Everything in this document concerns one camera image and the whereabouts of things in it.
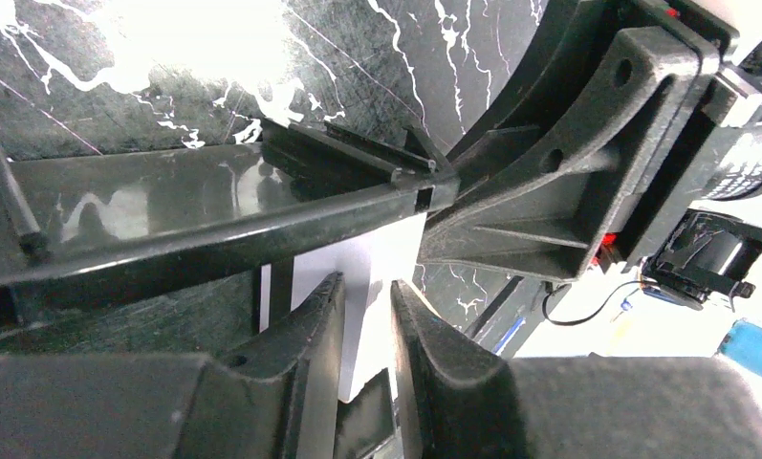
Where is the stack of cards in box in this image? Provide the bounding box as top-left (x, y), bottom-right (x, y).
top-left (256, 214), bottom-right (425, 403)

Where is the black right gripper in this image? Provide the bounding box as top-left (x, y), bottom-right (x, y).
top-left (420, 1), bottom-right (762, 310)

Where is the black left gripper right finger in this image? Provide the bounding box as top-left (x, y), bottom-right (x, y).
top-left (390, 281), bottom-right (762, 458)

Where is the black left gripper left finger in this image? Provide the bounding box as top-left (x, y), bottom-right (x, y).
top-left (0, 273), bottom-right (345, 458)

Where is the black card box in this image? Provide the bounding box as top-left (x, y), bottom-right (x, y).
top-left (0, 120), bottom-right (459, 342)

